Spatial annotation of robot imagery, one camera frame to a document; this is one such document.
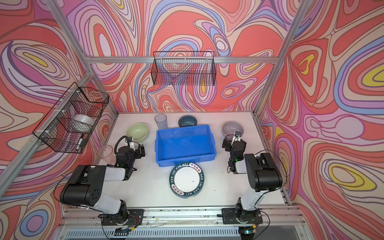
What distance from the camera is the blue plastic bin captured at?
0.95m

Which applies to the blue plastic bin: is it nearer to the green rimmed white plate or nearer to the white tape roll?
the green rimmed white plate

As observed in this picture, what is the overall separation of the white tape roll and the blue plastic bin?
0.35m

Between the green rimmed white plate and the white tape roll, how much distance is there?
49 cm

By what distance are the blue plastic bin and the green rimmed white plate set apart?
55 millimetres

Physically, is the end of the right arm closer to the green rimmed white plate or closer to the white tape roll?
the green rimmed white plate

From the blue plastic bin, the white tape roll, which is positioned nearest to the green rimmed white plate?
the blue plastic bin

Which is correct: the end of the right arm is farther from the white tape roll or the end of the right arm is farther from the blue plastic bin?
the white tape roll

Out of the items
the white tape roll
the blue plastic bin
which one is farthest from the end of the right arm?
the white tape roll

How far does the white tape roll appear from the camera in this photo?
716mm

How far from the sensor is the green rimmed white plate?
0.80 metres
